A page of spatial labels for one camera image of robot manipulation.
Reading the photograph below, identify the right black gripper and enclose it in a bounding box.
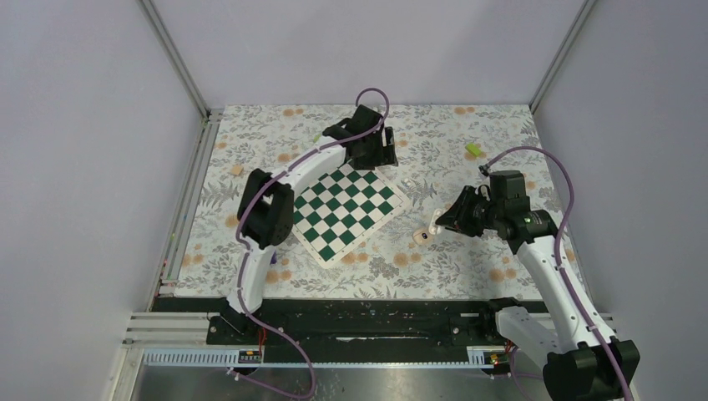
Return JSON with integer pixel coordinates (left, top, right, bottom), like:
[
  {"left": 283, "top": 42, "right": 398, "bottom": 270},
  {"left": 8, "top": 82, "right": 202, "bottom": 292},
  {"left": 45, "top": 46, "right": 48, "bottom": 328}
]
[{"left": 436, "top": 185, "right": 504, "bottom": 237}]

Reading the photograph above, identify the white earbud case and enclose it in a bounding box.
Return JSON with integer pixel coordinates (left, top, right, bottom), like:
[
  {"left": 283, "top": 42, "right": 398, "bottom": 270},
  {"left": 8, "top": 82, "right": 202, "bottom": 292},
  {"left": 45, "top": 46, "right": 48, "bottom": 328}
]
[{"left": 428, "top": 209, "right": 445, "bottom": 236}]

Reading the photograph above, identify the beige earbud charging case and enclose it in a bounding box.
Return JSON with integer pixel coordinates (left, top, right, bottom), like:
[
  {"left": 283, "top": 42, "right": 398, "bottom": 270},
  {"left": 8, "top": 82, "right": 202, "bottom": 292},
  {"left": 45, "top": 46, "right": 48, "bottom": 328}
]
[{"left": 412, "top": 228, "right": 433, "bottom": 246}]

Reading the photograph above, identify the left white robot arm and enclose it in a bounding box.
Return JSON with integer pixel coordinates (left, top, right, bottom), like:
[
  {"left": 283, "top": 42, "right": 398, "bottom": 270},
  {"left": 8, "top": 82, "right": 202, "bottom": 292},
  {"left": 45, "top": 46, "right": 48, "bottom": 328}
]
[{"left": 226, "top": 104, "right": 397, "bottom": 343}]

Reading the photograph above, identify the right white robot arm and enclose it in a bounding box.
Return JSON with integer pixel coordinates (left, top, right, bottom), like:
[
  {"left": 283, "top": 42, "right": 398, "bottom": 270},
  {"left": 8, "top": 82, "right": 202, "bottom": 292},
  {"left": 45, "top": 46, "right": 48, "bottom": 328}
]
[{"left": 429, "top": 170, "right": 640, "bottom": 400}]

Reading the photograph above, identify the floral patterned table mat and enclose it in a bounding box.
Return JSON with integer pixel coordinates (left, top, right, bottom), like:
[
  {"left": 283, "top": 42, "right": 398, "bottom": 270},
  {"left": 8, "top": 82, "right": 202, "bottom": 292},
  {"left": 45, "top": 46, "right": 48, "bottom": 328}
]
[{"left": 174, "top": 105, "right": 562, "bottom": 300}]

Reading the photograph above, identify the green block right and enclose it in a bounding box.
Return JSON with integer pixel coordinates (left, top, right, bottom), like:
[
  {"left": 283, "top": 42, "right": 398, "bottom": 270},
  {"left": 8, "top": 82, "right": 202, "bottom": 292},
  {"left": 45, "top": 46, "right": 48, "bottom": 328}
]
[{"left": 465, "top": 143, "right": 483, "bottom": 157}]

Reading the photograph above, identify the green white chessboard mat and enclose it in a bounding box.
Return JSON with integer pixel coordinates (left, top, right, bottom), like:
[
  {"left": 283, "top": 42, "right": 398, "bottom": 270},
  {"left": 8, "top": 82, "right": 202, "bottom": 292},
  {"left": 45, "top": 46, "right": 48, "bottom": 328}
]
[{"left": 292, "top": 164, "right": 411, "bottom": 268}]

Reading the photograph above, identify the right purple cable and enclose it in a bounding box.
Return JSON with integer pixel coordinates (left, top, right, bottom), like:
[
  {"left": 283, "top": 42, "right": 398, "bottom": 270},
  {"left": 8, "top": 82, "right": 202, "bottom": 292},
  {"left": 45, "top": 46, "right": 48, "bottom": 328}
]
[{"left": 478, "top": 146, "right": 635, "bottom": 401}]

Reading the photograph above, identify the purple cable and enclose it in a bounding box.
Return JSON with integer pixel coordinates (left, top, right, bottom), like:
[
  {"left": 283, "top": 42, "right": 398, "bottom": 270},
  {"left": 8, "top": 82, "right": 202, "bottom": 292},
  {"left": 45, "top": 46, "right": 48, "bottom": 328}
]
[
  {"left": 478, "top": 146, "right": 635, "bottom": 401},
  {"left": 235, "top": 87, "right": 391, "bottom": 401}
]

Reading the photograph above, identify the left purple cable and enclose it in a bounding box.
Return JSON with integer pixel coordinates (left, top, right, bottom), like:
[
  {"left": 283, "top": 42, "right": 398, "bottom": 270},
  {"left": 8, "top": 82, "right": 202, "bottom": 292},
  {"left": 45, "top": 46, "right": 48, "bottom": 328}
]
[{"left": 235, "top": 87, "right": 391, "bottom": 401}]

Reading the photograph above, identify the white slotted cable duct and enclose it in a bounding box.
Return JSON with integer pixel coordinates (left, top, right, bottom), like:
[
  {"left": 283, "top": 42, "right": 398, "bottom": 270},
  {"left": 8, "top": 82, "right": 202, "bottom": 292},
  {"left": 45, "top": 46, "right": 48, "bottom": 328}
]
[{"left": 142, "top": 347, "right": 499, "bottom": 368}]

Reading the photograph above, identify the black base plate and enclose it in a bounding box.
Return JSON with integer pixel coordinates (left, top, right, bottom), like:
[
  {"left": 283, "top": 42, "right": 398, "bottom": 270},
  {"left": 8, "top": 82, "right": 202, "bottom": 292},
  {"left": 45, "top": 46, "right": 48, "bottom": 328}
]
[{"left": 205, "top": 297, "right": 559, "bottom": 365}]

